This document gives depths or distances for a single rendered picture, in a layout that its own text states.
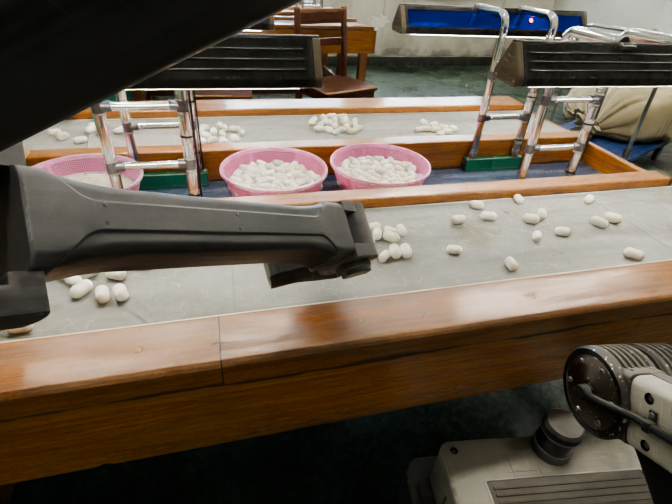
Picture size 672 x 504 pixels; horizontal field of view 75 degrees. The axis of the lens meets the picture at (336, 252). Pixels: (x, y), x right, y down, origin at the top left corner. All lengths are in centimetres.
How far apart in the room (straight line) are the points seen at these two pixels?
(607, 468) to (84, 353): 90
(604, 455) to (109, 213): 94
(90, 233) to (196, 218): 8
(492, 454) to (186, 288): 63
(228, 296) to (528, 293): 50
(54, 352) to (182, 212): 40
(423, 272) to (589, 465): 46
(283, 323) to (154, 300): 23
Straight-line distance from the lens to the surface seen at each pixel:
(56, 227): 29
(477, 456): 93
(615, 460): 104
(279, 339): 64
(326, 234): 45
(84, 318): 78
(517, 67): 90
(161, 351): 65
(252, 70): 73
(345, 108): 164
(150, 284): 81
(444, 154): 143
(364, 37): 368
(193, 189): 100
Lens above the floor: 122
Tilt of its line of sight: 34 degrees down
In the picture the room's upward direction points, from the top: 4 degrees clockwise
